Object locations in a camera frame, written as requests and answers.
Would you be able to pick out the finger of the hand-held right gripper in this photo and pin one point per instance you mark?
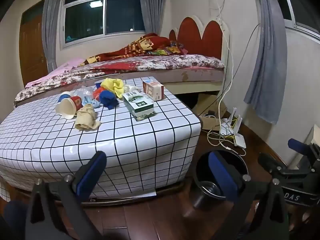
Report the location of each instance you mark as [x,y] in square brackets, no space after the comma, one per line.
[298,146]
[271,163]

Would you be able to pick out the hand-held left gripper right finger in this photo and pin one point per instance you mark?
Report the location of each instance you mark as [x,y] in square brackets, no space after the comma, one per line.
[220,172]

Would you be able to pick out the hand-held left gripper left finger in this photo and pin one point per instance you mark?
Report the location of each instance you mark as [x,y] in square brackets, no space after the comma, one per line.
[92,172]

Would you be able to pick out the black waste bin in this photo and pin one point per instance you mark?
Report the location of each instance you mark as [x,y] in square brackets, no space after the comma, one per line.
[201,170]

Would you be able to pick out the beige cloth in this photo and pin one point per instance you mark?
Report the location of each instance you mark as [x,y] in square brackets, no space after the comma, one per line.
[86,117]

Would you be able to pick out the light blue plastic bag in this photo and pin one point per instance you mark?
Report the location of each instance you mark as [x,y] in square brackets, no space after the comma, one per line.
[88,102]

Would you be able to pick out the red paper cup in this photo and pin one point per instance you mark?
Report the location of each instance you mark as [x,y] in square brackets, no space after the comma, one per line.
[75,102]

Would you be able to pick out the blue cloth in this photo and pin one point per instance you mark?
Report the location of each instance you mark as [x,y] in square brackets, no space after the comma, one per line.
[108,100]

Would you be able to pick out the orange plastic bag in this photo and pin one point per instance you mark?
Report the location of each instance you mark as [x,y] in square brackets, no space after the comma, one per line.
[97,93]

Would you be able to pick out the green white carton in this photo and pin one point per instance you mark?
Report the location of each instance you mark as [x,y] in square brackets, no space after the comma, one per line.
[138,106]

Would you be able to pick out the clear plastic bag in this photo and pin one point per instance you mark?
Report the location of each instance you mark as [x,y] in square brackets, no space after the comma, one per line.
[85,91]

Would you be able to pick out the yellow cloth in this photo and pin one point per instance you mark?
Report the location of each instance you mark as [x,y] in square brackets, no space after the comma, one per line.
[113,85]

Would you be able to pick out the white tissue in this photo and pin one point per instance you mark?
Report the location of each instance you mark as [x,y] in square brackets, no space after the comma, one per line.
[130,88]

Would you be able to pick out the red white carton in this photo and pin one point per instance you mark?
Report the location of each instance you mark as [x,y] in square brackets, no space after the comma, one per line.
[155,91]

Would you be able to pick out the white modem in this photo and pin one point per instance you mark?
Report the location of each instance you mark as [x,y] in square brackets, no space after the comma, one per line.
[240,141]

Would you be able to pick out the white router with antennas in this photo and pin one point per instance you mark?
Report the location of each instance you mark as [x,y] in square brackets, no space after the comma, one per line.
[226,127]

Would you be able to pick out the brown wooden table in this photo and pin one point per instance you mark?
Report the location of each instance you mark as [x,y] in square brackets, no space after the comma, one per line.
[175,188]

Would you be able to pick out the cardboard box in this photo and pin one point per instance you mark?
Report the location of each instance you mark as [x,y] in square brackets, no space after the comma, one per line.
[207,105]

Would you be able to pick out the grey curtain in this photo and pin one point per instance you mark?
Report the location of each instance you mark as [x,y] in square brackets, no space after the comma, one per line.
[51,30]
[150,10]
[267,67]

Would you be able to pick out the pink cloth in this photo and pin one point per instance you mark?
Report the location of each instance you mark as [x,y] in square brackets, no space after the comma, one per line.
[67,65]

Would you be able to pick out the mattress with floral sheet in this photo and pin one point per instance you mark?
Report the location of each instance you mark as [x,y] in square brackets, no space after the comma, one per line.
[175,62]

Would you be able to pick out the colourful printed pillow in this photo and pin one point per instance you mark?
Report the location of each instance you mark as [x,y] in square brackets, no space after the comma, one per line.
[172,48]

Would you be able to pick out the red scalloped headboard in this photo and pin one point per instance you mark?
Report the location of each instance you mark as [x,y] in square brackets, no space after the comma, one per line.
[212,37]

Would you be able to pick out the red patterned blanket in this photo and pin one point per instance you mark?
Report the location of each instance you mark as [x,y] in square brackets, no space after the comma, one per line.
[140,45]

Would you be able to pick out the brown wooden door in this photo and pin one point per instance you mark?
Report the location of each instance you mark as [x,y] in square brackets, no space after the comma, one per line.
[32,50]

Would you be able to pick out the wide sliding glass window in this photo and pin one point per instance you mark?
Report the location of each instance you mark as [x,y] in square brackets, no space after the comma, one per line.
[85,20]

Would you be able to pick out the white bed frame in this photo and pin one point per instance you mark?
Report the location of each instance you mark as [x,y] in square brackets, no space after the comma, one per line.
[195,87]

